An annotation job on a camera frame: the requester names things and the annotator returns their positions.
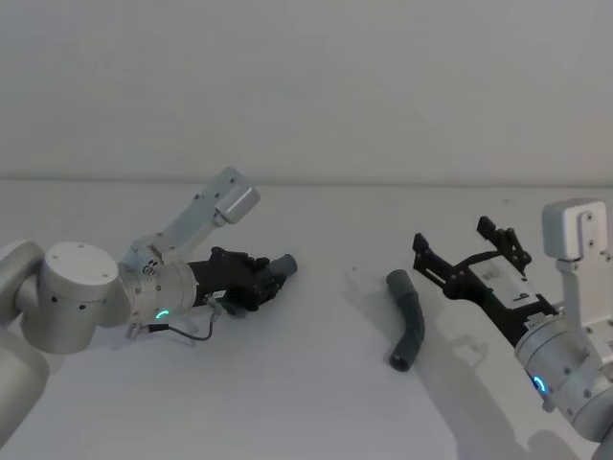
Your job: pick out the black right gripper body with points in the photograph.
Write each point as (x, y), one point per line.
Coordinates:
(495, 306)

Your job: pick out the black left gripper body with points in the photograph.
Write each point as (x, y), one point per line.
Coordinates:
(225, 280)

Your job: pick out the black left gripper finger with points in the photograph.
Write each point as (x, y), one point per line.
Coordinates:
(263, 270)
(268, 291)

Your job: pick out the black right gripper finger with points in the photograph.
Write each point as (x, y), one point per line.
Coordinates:
(431, 261)
(515, 249)

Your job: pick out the short grey tube piece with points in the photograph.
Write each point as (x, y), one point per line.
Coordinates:
(286, 265)

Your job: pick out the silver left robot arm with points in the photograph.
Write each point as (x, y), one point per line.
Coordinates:
(72, 282)

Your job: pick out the bent dark grey tube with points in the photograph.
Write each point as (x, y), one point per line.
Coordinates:
(409, 316)

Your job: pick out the white table cloth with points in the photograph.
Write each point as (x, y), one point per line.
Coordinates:
(306, 397)

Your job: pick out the white backdrop curtain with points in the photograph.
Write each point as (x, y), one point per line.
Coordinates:
(306, 86)

